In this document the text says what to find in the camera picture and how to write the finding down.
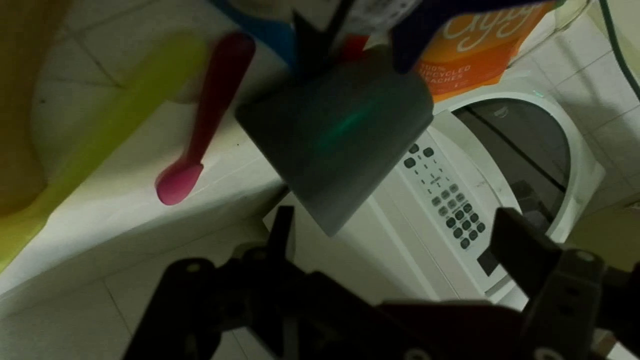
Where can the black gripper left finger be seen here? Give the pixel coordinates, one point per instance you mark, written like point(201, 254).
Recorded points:
point(181, 320)

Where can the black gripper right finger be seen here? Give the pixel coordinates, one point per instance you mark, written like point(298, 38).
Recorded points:
point(562, 287)

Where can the magenta plastic spoon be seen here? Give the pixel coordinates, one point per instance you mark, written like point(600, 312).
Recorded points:
point(225, 75)

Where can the white microwave oven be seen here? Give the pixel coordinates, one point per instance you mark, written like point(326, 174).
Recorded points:
point(424, 233)

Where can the yellow-green plastic spoon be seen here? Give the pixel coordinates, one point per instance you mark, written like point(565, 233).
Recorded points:
point(157, 79)

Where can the orange snack pouch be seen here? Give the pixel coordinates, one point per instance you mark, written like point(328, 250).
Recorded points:
point(474, 51)

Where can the blue plastic spoon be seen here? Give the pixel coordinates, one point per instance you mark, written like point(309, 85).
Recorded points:
point(279, 37)

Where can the orange plastic spoon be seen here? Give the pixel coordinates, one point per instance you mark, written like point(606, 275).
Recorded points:
point(353, 48)

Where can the dark glass jar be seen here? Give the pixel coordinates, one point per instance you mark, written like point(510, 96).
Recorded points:
point(322, 24)

